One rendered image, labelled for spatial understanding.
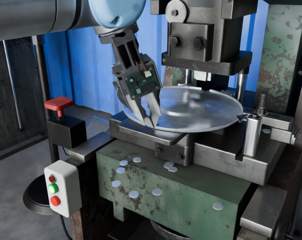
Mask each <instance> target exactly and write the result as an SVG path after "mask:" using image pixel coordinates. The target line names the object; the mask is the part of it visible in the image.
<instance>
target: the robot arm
mask: <svg viewBox="0 0 302 240"><path fill-rule="evenodd" d="M145 4H146V0H0V41H2V40H10V39H16V38H23V37H28V36H35V35H41V34H47V33H53V32H59V31H65V30H74V29H80V28H86V27H93V29H94V31H95V33H96V34H97V35H99V36H98V37H99V40H100V42H101V44H110V43H112V49H113V54H114V59H115V64H113V67H112V71H111V73H112V75H115V81H114V82H112V84H113V85H114V87H115V91H116V94H117V97H118V99H119V100H120V102H121V103H122V104H124V105H125V106H126V107H127V108H128V109H130V110H131V112H132V113H133V114H134V115H135V116H136V117H137V118H138V119H139V120H140V121H141V122H142V123H144V124H145V125H147V126H149V127H151V128H153V127H155V126H156V124H157V122H158V119H159V116H161V115H162V112H161V109H160V98H159V94H160V89H161V88H163V86H162V83H161V80H160V77H159V74H158V71H157V69H156V65H155V62H154V61H153V60H152V59H151V58H150V57H149V56H148V55H147V54H143V53H139V50H138V49H139V43H138V41H137V39H136V37H135V35H134V34H135V33H136V32H138V31H139V28H138V25H137V22H136V21H137V20H138V19H139V17H140V16H141V14H142V12H143V10H144V7H145ZM143 96H144V97H145V99H147V102H148V104H147V107H148V108H149V110H150V115H149V116H147V115H146V110H145V109H144V107H142V106H141V97H143Z"/></svg>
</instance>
